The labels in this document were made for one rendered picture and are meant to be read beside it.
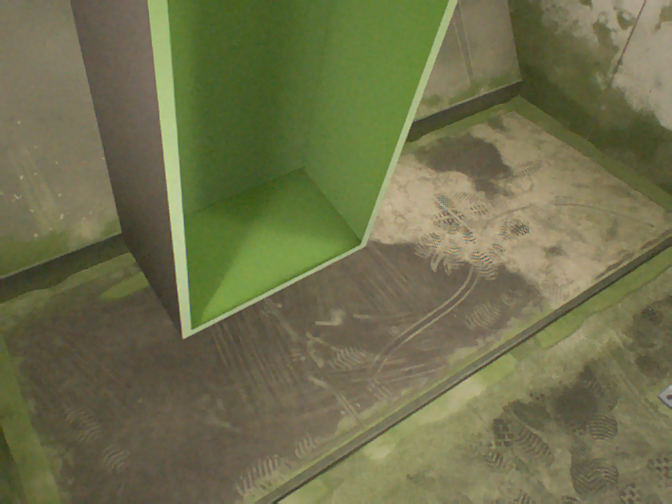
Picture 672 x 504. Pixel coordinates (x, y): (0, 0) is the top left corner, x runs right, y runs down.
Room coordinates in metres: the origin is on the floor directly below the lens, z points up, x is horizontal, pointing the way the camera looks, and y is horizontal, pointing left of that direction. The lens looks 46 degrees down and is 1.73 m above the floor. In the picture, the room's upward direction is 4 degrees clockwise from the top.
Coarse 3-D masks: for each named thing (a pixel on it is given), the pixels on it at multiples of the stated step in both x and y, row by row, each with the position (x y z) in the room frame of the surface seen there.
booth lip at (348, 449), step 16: (640, 256) 1.70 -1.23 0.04; (624, 272) 1.60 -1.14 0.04; (592, 288) 1.50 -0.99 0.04; (576, 304) 1.42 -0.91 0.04; (544, 320) 1.33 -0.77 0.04; (528, 336) 1.26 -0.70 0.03; (496, 352) 1.18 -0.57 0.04; (464, 368) 1.10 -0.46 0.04; (480, 368) 1.12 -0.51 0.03; (448, 384) 1.04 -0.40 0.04; (416, 400) 0.97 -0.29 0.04; (432, 400) 0.99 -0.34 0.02; (400, 416) 0.91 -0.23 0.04; (368, 432) 0.85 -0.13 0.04; (384, 432) 0.87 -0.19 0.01; (352, 448) 0.80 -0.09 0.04; (320, 464) 0.74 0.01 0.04; (304, 480) 0.69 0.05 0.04; (272, 496) 0.64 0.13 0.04
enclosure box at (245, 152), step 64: (128, 0) 0.76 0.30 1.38; (192, 0) 1.16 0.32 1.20; (256, 0) 1.27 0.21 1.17; (320, 0) 1.39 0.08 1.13; (384, 0) 1.27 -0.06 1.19; (448, 0) 1.10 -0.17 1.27; (128, 64) 0.81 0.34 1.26; (192, 64) 1.19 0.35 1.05; (256, 64) 1.30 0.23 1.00; (320, 64) 1.44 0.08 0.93; (384, 64) 1.25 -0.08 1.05; (128, 128) 0.88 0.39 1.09; (192, 128) 1.21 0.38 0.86; (256, 128) 1.34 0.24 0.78; (320, 128) 1.43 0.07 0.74; (384, 128) 1.23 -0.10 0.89; (128, 192) 0.97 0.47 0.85; (192, 192) 1.24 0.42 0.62; (256, 192) 1.37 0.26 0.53; (320, 192) 1.41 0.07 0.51; (384, 192) 1.20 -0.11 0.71; (192, 256) 1.11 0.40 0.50; (256, 256) 1.14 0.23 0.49; (320, 256) 1.18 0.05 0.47; (192, 320) 0.91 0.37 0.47
